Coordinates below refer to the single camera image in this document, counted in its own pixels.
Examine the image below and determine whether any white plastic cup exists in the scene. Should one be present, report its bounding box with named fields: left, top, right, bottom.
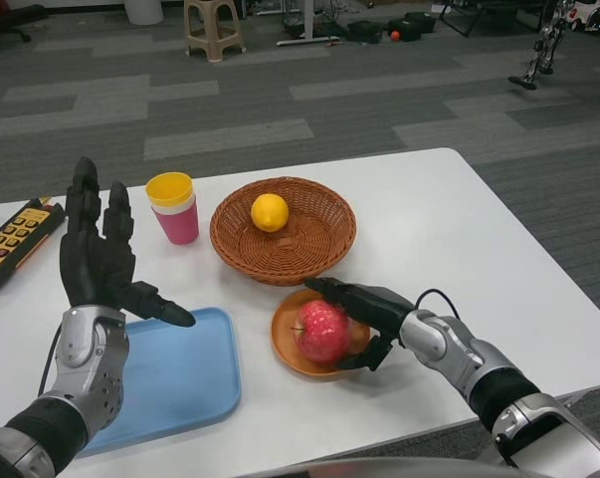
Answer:
left=148, top=194, right=198, bottom=216

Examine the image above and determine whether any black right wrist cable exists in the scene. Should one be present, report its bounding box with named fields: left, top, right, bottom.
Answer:
left=415, top=288, right=463, bottom=321

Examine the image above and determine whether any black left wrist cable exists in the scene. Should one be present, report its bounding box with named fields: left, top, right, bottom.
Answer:
left=37, top=322, right=65, bottom=398

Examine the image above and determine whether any large black floor bag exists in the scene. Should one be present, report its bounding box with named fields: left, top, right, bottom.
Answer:
left=387, top=11, right=437, bottom=43

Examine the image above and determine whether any blue plastic tray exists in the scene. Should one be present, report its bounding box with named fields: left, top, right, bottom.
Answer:
left=74, top=306, right=244, bottom=457

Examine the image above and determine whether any white standing desk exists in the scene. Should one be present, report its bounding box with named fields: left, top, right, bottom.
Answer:
left=276, top=0, right=341, bottom=48

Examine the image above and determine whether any silver humanoid robot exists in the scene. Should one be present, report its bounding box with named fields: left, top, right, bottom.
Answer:
left=507, top=0, right=570, bottom=92

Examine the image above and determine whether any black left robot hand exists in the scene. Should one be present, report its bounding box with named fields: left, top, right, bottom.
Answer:
left=59, top=156, right=197, bottom=329

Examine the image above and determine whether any brown wicker basket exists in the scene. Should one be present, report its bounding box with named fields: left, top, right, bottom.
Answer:
left=209, top=176, right=358, bottom=288

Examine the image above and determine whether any yellow black remote controller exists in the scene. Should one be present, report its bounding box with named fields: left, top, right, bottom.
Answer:
left=0, top=197, right=68, bottom=295

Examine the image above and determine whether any yellow plastic cup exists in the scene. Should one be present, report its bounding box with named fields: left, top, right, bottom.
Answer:
left=145, top=171, right=195, bottom=206

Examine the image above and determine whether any pink plastic cup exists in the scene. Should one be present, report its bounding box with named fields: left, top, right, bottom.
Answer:
left=150, top=202, right=201, bottom=246

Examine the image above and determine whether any black office chair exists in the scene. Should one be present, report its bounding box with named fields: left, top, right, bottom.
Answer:
left=0, top=0, right=33, bottom=57

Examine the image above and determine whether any black folding cart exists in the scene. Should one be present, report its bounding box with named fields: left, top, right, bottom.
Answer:
left=437, top=0, right=545, bottom=39

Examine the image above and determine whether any red apple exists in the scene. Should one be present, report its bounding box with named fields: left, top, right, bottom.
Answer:
left=292, top=299, right=353, bottom=365

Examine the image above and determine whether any orange round plate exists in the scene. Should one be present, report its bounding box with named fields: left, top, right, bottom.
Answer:
left=271, top=289, right=373, bottom=382

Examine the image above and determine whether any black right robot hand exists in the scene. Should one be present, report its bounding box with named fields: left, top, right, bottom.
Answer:
left=303, top=277, right=416, bottom=372

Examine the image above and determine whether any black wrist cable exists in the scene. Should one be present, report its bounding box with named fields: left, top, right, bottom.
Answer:
left=415, top=288, right=463, bottom=321
left=37, top=322, right=65, bottom=398

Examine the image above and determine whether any yellow lemon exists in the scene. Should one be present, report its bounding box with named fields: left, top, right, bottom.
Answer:
left=250, top=193, right=291, bottom=233

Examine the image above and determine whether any beige plastic stool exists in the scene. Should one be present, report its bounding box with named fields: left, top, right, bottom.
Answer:
left=182, top=0, right=248, bottom=64

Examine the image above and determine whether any white toy car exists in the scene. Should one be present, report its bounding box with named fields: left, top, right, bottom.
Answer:
left=567, top=0, right=600, bottom=34

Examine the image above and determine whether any small black floor bag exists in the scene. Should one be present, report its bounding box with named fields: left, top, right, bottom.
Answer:
left=346, top=19, right=384, bottom=46

